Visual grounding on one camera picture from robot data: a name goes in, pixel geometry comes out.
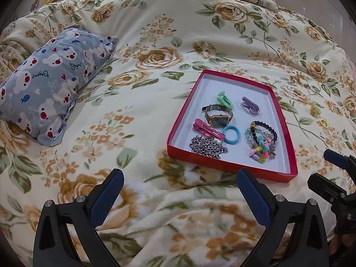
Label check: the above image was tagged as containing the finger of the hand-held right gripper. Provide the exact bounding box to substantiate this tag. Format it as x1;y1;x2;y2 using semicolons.
323;149;356;177
307;172;348;210

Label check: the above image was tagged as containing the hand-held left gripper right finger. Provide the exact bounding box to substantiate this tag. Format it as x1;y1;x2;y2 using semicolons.
236;168;330;267

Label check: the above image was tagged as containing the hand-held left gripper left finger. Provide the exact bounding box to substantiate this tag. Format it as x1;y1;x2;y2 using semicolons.
33;168;125;267

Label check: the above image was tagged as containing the colourful candy bead bracelet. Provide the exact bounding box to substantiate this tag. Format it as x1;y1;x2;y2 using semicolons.
247;136;277;162

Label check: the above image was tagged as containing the black bead bracelet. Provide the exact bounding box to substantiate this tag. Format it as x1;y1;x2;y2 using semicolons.
250;120;279;146

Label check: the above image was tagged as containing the clear glass bead bracelet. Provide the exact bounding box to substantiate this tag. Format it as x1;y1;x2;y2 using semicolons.
244;126;270;146

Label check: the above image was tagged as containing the silver metal chain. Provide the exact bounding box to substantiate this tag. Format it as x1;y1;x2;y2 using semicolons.
189;135;229;160

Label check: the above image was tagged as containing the silver band wristwatch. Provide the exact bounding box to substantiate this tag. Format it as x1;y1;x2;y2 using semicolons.
202;104;233;130

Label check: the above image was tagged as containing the pink hair clip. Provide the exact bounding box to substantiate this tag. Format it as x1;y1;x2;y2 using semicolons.
193;118;226;141

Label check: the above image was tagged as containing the purple hair tie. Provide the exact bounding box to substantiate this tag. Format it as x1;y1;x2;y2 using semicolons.
241;96;261;114

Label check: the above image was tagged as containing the green hair tie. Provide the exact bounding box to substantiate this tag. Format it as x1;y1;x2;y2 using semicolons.
215;90;234;109

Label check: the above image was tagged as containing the red shallow box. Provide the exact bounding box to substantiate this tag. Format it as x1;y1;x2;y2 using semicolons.
166;69;299;183

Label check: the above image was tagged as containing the person's right hand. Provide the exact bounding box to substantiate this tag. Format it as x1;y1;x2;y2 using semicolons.
329;232;348;257

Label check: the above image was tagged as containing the bear print grey pillow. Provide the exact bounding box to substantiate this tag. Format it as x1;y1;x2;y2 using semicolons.
0;25;118;147

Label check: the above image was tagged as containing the floral cream blanket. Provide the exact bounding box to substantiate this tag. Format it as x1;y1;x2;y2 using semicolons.
0;0;356;267

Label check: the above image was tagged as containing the blue hair tie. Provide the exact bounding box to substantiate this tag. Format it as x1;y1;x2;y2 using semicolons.
222;125;242;145

